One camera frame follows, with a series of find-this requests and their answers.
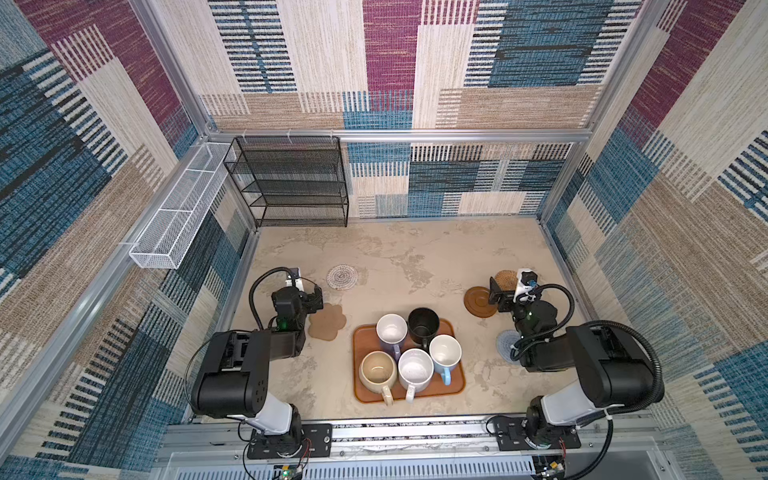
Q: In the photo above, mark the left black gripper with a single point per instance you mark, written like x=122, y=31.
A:
x=312, y=298

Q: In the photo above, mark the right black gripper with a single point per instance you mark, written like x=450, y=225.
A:
x=499, y=294

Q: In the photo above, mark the round brown wooden coaster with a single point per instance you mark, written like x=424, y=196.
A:
x=477, y=302

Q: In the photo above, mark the paw shaped cork coaster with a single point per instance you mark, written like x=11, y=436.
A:
x=326, y=323

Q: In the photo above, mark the blue grey braided coaster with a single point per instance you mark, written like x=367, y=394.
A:
x=505, y=345

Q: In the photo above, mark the multicolour woven round coaster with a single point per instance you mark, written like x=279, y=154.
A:
x=342, y=277

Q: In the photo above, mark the black mug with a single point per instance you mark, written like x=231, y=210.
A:
x=423, y=326

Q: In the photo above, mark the woven rattan round coaster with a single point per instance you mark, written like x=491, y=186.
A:
x=507, y=279

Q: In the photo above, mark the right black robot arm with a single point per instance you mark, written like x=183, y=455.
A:
x=618, y=371

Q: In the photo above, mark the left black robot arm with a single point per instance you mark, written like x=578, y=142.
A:
x=233, y=379

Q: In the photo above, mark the light blue mug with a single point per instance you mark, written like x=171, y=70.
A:
x=446, y=353

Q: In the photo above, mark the orange brown serving tray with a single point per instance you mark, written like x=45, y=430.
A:
x=365, y=341

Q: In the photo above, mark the beige cream mug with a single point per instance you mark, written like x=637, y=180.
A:
x=378, y=374

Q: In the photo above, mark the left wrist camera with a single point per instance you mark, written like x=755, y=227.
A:
x=294, y=279

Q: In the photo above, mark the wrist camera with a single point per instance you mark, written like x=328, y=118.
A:
x=294, y=279
x=527, y=282

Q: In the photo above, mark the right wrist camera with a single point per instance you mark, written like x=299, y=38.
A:
x=527, y=282

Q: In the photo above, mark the black wire shelf rack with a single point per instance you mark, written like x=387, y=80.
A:
x=291, y=181

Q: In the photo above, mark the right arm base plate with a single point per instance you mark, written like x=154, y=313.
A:
x=512, y=434

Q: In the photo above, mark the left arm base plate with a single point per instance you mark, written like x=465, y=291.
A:
x=311, y=440

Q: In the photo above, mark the white wire mesh basket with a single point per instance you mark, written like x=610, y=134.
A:
x=165, y=241

